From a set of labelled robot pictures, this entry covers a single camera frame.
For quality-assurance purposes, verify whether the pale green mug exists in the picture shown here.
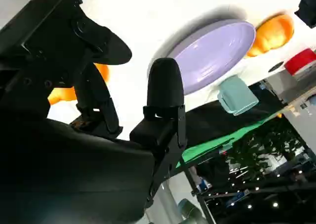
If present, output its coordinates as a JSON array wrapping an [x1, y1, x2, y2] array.
[[217, 75, 260, 116]]

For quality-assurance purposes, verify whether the lilac plate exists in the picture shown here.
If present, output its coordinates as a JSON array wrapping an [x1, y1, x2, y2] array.
[[164, 19, 257, 96]]

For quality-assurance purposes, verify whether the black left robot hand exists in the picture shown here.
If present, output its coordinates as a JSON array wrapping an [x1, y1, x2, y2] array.
[[294, 0, 316, 29]]

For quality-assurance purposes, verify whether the green cloth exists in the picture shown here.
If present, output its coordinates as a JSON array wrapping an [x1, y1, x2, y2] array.
[[175, 110, 284, 168]]

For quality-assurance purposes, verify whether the red box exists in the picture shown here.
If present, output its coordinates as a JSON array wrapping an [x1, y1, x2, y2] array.
[[283, 48, 316, 76]]

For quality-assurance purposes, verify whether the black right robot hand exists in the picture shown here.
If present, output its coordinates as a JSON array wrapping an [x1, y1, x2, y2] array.
[[0, 0, 188, 224]]

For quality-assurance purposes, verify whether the orange and white bread roll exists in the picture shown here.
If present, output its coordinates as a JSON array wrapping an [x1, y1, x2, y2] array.
[[246, 13, 295, 59], [47, 63, 110, 106]]

